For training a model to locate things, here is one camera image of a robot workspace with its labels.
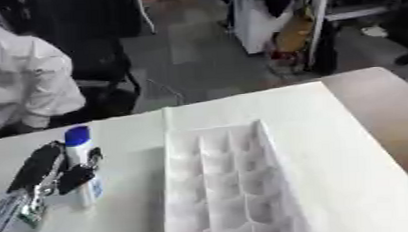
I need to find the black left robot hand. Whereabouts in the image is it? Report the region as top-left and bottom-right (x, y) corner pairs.
(2, 137), (107, 199)

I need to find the white bottle with blue cap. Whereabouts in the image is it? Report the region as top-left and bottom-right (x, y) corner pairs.
(62, 123), (108, 210)

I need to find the white box with compartments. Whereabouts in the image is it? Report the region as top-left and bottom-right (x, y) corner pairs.
(155, 117), (310, 232)

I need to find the person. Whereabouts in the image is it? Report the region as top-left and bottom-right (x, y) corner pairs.
(0, 9), (89, 132)

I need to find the black office chair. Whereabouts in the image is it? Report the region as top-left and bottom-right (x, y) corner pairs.
(31, 0), (148, 123)

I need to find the white metal rack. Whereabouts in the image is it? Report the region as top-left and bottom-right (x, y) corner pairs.
(301, 0), (397, 73)

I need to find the white cabinet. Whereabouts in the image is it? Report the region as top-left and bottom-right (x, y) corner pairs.
(229, 0), (301, 56)

